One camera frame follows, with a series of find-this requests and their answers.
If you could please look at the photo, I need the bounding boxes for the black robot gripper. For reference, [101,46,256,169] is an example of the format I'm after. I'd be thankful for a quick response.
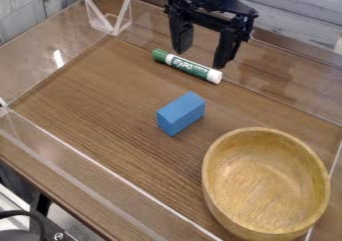
[166,0,260,69]

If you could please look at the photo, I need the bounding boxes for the blue rectangular block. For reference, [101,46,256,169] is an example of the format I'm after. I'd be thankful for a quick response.
[157,91,206,137]

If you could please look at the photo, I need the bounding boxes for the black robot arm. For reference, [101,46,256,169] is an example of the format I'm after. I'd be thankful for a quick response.
[165,0,260,69]

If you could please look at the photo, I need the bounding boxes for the brown wooden bowl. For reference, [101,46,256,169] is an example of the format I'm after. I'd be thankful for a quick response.
[202,127,332,241]

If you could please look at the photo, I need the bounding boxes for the green Expo marker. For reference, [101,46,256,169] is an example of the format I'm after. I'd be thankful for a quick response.
[153,49,224,84]

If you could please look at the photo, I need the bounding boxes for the clear acrylic tray walls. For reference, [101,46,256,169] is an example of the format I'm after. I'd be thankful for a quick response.
[0,0,342,241]

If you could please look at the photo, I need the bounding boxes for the black metal table leg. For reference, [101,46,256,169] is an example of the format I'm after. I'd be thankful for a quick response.
[37,193,53,216]

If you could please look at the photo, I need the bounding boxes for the black cable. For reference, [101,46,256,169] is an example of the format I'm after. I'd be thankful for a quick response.
[0,210,47,241]

